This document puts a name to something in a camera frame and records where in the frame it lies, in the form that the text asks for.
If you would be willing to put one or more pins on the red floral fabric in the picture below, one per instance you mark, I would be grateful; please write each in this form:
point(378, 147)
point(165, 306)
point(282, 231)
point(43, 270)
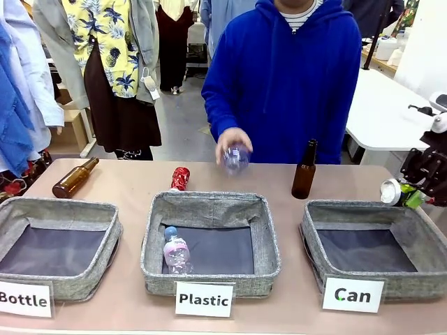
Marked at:
point(17, 181)

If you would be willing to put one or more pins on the grey fabric basket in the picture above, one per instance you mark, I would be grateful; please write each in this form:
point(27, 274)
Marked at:
point(70, 286)
point(209, 206)
point(422, 223)

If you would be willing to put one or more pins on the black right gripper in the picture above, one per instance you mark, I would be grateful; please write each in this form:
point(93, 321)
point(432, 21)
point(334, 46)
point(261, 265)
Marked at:
point(433, 171)

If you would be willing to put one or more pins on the white face mask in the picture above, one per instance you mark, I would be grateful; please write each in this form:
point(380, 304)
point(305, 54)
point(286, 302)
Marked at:
point(150, 83)

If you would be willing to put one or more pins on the blue cloth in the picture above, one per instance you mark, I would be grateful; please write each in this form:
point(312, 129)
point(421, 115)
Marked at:
point(10, 122)

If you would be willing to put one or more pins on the person's right forearm blue sleeve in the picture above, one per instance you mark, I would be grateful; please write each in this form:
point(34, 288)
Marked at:
point(221, 108)

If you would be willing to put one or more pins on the small pink label plastic bottle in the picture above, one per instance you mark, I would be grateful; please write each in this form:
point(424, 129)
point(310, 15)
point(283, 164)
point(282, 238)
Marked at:
point(176, 251)

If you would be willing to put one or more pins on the crushed red can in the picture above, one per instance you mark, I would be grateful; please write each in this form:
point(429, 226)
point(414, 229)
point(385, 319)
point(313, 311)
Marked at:
point(180, 178)

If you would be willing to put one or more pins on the light blue garment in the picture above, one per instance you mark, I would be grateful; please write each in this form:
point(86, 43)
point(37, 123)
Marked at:
point(218, 21)

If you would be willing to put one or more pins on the yellow floral shirt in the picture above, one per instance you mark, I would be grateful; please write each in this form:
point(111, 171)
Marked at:
point(101, 35)

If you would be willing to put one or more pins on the person torso blue hoodie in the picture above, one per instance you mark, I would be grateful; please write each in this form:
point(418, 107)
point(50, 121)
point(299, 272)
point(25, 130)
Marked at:
point(297, 87)

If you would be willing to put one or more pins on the dark brown skirt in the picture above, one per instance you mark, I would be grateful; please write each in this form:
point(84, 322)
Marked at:
point(118, 118)

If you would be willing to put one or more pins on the crushed silver black can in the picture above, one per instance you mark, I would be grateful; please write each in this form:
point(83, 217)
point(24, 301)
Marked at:
point(390, 192)

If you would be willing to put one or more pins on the background person dark clothes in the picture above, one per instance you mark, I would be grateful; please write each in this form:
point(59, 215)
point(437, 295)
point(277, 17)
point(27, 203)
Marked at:
point(373, 15)

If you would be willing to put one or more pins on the grey jacket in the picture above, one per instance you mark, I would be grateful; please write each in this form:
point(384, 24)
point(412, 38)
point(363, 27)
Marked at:
point(59, 52)

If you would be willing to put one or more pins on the dark maroon dress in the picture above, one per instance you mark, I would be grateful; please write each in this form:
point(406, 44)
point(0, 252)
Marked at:
point(173, 45)

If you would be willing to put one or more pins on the white Bottle label sign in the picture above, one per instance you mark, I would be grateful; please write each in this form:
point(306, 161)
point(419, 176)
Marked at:
point(24, 300)

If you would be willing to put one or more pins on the white Plastic label sign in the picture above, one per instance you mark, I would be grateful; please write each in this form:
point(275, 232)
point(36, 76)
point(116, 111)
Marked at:
point(204, 299)

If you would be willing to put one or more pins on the wooden box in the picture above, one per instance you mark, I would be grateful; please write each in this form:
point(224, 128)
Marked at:
point(71, 130)

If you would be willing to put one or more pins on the white table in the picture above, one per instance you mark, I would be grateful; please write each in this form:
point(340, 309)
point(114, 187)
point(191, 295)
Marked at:
point(380, 115)

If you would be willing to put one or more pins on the white coat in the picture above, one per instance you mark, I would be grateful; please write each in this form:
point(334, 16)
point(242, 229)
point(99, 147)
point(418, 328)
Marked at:
point(38, 87)

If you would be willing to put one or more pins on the white plastic container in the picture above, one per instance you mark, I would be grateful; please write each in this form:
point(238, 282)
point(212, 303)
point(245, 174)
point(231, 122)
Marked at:
point(386, 49)

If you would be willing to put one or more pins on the black pole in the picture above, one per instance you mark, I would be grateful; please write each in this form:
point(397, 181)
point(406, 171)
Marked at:
point(373, 42)

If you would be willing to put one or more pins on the person's right hand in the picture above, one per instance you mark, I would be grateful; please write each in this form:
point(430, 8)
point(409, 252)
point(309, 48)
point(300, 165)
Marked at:
point(234, 136)

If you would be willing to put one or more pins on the brown glass beer bottle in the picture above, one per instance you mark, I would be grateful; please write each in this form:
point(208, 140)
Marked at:
point(75, 178)
point(304, 174)

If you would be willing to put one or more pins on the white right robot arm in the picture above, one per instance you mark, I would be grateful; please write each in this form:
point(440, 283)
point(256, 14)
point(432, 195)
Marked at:
point(440, 104)

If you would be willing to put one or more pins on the large clear plastic bottle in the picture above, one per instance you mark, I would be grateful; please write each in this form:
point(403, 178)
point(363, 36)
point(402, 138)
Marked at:
point(237, 160)

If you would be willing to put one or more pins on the white Can label sign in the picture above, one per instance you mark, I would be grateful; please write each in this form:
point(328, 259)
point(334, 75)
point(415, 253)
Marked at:
point(352, 295)

